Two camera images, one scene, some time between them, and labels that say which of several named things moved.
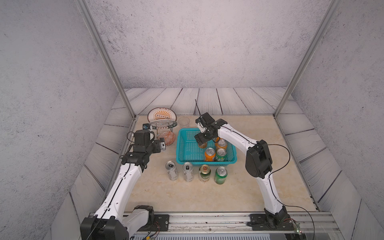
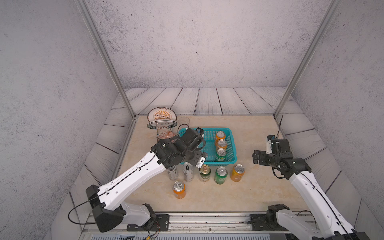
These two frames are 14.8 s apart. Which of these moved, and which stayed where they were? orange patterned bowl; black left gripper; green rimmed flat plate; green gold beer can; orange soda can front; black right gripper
Moved: orange soda can front; black left gripper; black right gripper
Stayed: orange patterned bowl; green gold beer can; green rimmed flat plate
